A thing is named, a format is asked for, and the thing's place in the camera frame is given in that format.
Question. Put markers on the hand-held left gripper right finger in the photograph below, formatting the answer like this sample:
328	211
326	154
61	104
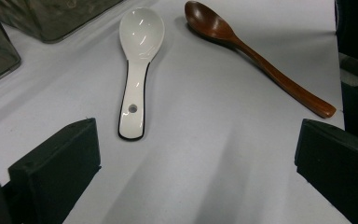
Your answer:
338	168

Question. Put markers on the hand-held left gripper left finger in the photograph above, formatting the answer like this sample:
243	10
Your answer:
56	168

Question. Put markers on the white ceramic spoon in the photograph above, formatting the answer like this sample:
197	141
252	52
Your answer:
141	34

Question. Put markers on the brown wooden spoon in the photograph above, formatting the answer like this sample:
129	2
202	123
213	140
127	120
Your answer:
208	21

